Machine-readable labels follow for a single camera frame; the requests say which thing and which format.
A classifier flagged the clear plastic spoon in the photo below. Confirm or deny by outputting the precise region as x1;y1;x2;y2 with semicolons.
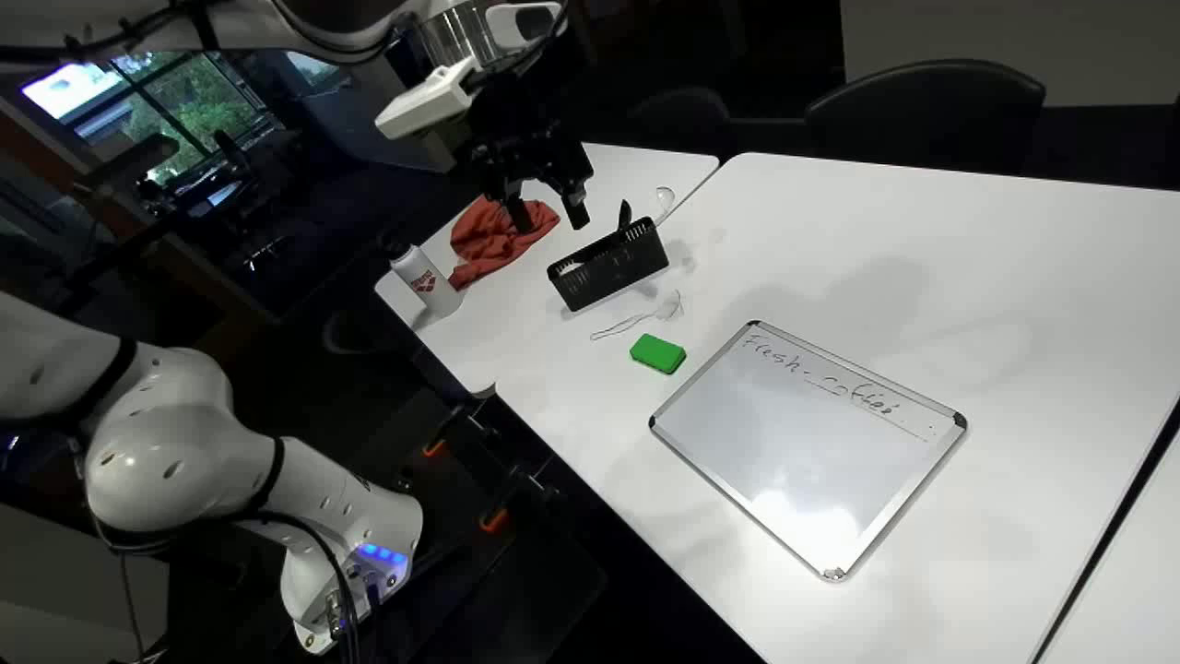
587;291;695;345

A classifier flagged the screen with green image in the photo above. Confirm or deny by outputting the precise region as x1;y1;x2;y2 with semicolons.
120;48;283;189

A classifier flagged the green rectangular block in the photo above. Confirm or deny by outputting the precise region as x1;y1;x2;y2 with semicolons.
628;329;691;376

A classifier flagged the black office chair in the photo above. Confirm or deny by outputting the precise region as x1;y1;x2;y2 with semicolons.
803;56;1050;178
620;86;739;157

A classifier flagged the red crumpled cloth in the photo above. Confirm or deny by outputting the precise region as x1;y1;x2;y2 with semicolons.
443;197;566;294

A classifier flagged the orange handled clamp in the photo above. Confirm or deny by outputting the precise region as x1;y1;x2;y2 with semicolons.
477;465;557;538
416;402;487;465

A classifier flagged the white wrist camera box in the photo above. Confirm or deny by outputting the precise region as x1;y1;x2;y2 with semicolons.
374;61;487;144

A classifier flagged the white paper cup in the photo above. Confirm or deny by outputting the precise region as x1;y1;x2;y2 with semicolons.
386;238;450;323

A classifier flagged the black cutlery holder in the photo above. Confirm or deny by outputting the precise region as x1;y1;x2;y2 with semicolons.
541;213;674;312

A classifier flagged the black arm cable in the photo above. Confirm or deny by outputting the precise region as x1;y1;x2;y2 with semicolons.
84;508;365;664

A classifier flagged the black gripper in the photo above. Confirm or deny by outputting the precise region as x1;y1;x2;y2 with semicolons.
463;61;597;238

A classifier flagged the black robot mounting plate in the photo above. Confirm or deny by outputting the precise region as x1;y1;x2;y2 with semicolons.
365;382;557;583

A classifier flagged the small framed whiteboard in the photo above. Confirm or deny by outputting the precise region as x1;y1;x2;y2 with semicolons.
647;316;971;583

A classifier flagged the lit computer monitor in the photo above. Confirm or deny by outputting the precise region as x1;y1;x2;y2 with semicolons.
20;60;128;127

